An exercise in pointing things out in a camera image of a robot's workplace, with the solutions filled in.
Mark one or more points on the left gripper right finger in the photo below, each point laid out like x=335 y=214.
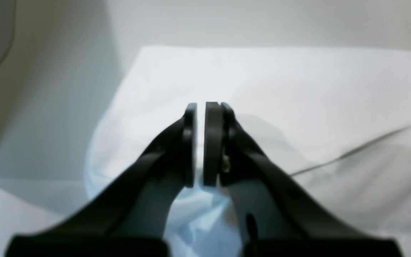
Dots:
x=276 y=217

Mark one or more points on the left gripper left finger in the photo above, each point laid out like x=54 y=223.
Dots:
x=128 y=218

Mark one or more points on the white printed t-shirt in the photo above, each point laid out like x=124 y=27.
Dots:
x=338 y=120

